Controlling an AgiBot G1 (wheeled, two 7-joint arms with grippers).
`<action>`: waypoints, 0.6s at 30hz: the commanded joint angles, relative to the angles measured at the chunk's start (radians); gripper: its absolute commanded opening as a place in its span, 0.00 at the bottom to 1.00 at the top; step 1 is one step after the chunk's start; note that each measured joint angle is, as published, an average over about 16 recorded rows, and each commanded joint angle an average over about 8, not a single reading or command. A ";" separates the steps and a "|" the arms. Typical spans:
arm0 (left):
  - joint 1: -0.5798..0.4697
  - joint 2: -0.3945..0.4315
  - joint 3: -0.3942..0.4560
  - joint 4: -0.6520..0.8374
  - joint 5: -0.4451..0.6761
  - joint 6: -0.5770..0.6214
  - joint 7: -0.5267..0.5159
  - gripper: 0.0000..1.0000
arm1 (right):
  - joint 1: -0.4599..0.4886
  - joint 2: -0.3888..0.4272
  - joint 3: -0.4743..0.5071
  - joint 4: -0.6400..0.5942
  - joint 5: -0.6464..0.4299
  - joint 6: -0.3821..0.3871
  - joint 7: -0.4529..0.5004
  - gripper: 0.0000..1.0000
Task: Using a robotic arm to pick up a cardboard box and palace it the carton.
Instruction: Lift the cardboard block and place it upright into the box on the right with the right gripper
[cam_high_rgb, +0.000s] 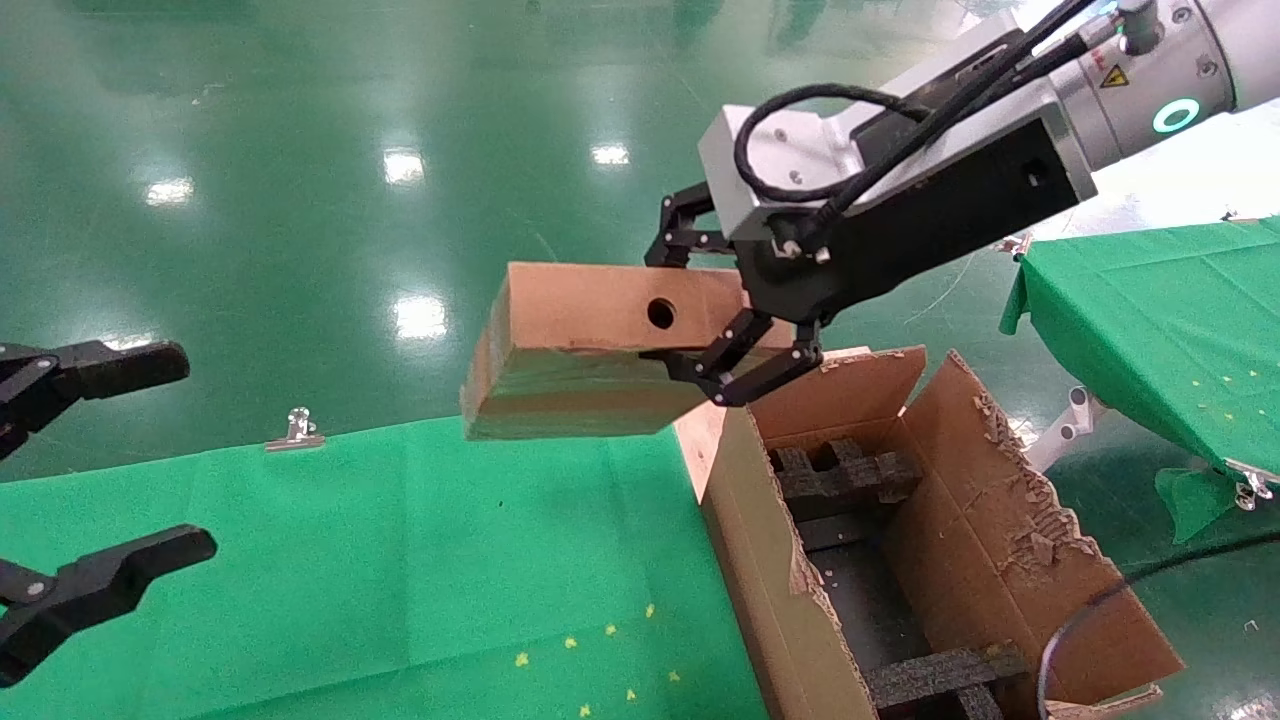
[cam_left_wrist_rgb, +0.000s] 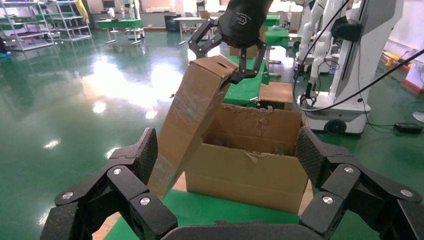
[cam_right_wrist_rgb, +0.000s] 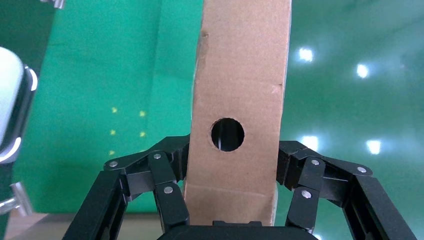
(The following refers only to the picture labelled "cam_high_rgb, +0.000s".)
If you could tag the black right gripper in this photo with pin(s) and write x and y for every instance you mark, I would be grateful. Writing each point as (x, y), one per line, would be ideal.
(920, 220)

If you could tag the large open brown carton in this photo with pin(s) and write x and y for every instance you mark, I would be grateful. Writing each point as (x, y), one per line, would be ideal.
(960, 520)

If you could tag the white table leg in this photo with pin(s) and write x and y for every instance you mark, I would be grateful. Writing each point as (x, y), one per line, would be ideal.
(1065, 425)

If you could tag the large green table cloth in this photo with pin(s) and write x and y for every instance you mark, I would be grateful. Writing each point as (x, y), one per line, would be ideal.
(380, 570)

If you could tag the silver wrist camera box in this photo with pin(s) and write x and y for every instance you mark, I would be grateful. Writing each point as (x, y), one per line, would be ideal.
(730, 190)

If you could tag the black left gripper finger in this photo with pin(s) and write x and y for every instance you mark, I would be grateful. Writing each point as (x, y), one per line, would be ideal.
(110, 368)
(100, 585)

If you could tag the silver camera mounting bracket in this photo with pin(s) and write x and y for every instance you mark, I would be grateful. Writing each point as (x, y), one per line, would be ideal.
(985, 55)

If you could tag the small brown cardboard box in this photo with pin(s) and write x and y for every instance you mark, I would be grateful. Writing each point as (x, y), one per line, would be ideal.
(570, 310)

